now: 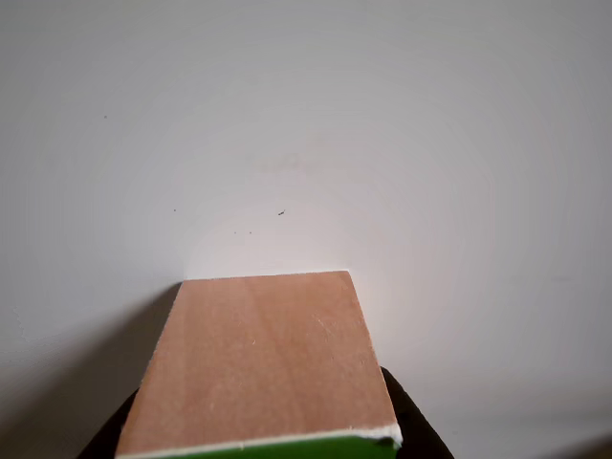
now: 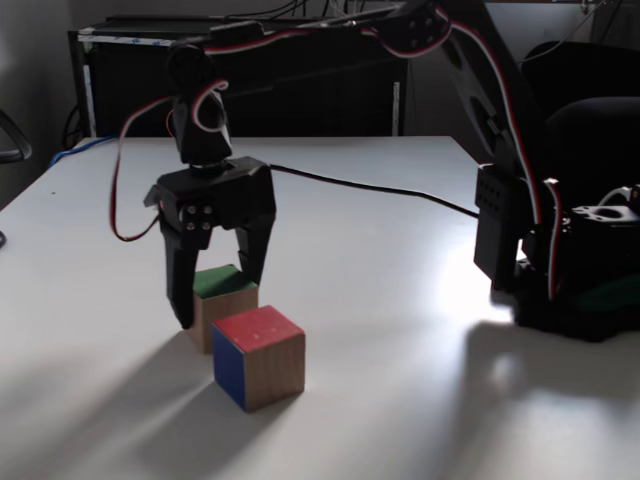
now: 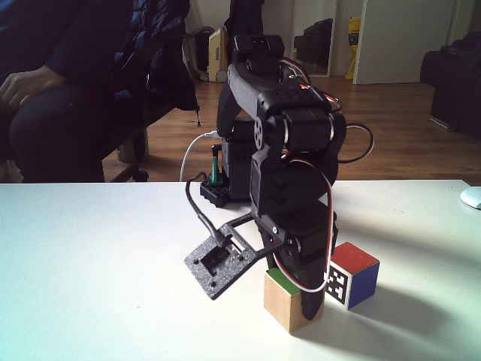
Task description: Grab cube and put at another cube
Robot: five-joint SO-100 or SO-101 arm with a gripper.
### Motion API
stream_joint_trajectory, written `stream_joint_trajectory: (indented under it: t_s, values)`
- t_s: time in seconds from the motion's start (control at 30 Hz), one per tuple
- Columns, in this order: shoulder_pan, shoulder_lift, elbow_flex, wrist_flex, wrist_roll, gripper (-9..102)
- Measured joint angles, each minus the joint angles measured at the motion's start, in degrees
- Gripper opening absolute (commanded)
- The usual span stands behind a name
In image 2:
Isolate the green-faced wooden cube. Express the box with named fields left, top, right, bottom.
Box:
left=192, top=264, right=260, bottom=355

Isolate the red blue marker cube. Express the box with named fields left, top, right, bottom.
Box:
left=210, top=304, right=306, bottom=414

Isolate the black cabinet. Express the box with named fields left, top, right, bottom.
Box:
left=67, top=14, right=412, bottom=140

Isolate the black chair armrest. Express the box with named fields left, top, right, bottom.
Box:
left=0, top=107, right=34, bottom=165

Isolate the black office chair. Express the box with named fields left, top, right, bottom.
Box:
left=519, top=39, right=640, bottom=109

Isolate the person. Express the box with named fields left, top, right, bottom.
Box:
left=542, top=96, right=640, bottom=296

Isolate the red white black servo cable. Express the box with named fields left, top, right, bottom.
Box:
left=109, top=79, right=231, bottom=242

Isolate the black power cable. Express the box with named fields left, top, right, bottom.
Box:
left=268, top=162, right=482, bottom=220

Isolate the blue cable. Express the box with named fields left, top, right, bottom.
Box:
left=49, top=134, right=119, bottom=166

